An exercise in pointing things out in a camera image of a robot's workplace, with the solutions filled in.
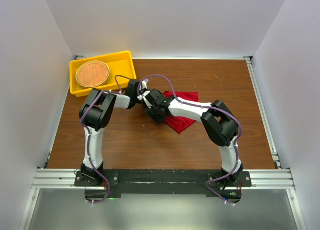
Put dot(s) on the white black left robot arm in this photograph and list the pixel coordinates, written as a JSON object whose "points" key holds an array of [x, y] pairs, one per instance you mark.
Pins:
{"points": [[95, 115]]}

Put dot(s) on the round woven coaster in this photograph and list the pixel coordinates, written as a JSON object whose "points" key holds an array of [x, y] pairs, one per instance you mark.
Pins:
{"points": [[92, 74]]}

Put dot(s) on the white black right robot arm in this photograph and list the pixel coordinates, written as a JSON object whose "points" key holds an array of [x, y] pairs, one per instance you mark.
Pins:
{"points": [[221, 126]]}

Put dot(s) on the yellow plastic tray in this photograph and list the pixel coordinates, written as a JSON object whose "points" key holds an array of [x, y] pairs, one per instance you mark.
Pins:
{"points": [[121, 70]]}

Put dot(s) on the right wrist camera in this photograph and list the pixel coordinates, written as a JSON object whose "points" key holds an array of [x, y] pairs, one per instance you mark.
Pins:
{"points": [[143, 98]]}

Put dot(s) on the red cloth napkin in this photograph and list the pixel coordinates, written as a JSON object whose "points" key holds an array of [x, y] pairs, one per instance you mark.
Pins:
{"points": [[182, 121]]}

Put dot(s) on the aluminium frame rail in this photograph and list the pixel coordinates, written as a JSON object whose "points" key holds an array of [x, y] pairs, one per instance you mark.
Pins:
{"points": [[59, 199]]}

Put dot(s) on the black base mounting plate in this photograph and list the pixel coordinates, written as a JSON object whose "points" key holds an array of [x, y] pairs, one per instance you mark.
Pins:
{"points": [[187, 182]]}

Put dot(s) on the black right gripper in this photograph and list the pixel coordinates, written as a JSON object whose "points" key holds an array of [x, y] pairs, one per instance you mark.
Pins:
{"points": [[158, 119]]}

